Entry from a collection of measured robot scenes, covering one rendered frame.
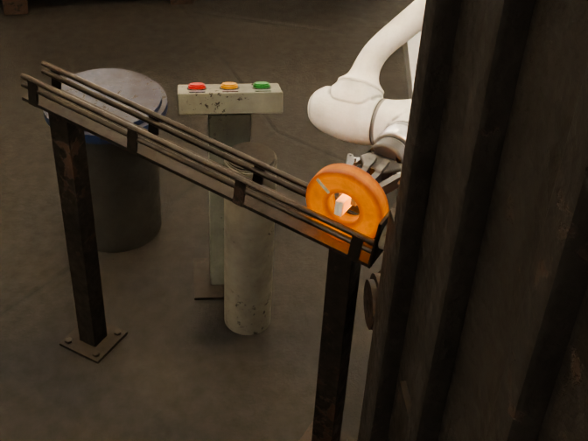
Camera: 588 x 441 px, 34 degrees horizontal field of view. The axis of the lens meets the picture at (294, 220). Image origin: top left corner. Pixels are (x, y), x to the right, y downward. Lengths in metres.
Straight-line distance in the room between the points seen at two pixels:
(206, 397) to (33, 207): 0.89
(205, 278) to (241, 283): 0.28
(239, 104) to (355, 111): 0.33
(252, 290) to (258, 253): 0.12
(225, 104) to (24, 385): 0.82
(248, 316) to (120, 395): 0.37
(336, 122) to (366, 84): 0.10
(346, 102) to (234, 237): 0.46
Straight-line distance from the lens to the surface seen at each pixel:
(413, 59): 2.79
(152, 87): 2.56
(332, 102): 1.99
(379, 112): 1.95
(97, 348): 2.42
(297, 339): 2.43
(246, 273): 2.28
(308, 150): 3.08
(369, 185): 1.66
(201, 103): 2.18
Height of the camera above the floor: 1.75
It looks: 39 degrees down
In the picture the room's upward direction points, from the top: 3 degrees clockwise
